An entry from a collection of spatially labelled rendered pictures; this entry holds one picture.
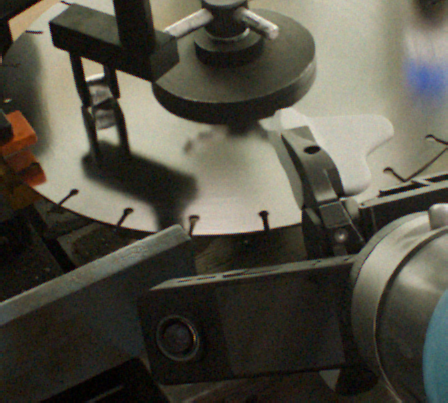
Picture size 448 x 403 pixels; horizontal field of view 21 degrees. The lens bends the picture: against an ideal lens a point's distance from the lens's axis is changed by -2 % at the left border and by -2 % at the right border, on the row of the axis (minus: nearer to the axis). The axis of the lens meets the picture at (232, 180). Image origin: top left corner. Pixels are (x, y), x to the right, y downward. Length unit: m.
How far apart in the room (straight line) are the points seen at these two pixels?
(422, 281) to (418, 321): 0.02
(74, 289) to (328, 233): 0.13
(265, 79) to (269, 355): 0.28
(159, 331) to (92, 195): 0.19
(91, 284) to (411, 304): 0.23
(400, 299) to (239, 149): 0.34
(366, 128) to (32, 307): 0.19
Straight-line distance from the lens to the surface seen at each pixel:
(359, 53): 0.80
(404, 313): 0.40
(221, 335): 0.53
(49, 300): 0.59
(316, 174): 0.56
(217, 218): 0.69
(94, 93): 0.77
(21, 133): 0.74
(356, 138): 0.61
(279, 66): 0.78
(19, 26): 1.27
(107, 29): 0.74
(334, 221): 0.54
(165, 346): 0.54
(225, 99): 0.76
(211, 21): 0.77
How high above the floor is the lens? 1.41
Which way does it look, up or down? 40 degrees down
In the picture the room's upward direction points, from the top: 8 degrees counter-clockwise
